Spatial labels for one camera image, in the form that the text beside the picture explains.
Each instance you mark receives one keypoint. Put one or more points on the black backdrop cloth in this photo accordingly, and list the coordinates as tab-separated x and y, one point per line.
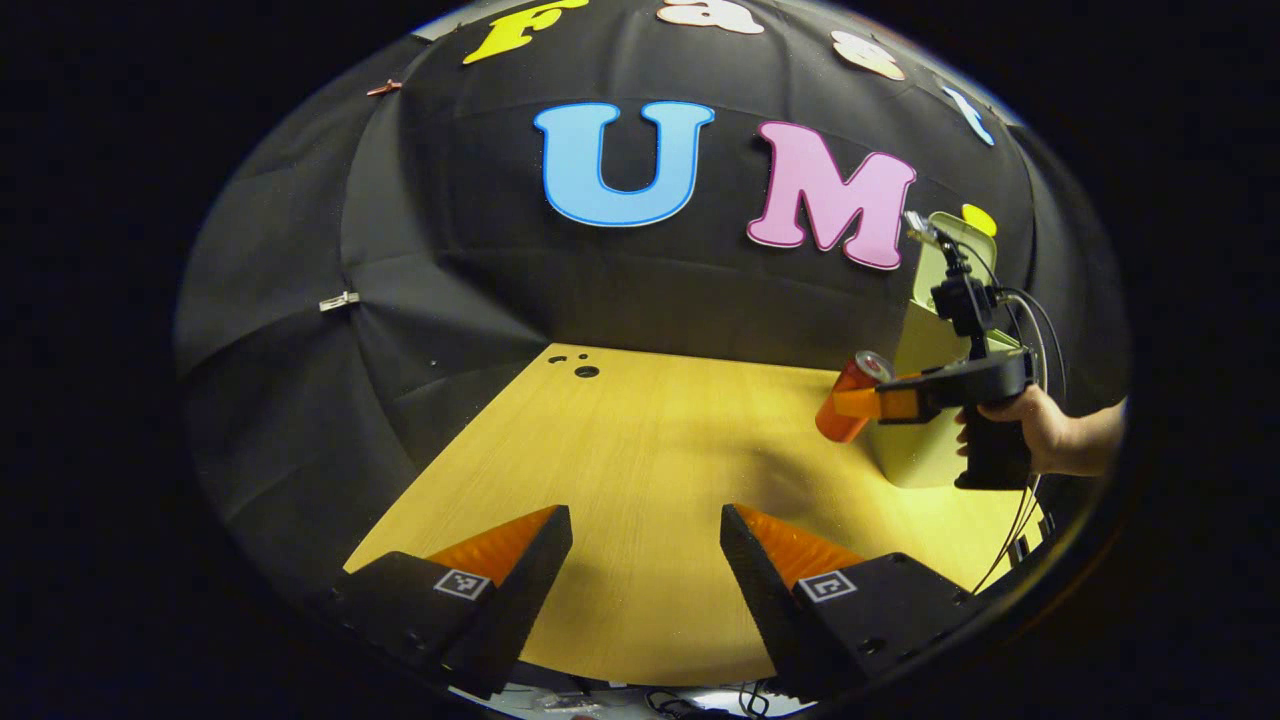
450	250

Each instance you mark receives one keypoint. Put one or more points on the copper cloth clip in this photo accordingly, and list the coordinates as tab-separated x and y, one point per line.
383	87

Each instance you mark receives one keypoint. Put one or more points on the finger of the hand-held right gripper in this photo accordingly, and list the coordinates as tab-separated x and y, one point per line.
880	402

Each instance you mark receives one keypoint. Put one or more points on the orange-red pop can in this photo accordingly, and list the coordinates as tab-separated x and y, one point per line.
852	380

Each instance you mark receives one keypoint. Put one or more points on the white cloth clip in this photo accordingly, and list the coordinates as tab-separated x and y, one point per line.
338	301

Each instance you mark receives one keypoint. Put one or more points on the pale green desktop garbage bin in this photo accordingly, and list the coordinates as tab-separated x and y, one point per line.
920	455

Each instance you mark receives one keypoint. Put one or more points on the wooden desktop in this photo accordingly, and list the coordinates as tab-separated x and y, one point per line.
650	480

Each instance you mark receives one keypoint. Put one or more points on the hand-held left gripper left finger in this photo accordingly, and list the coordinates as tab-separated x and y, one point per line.
525	590

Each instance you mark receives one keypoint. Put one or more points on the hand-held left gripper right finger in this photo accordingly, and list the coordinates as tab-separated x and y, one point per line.
765	590

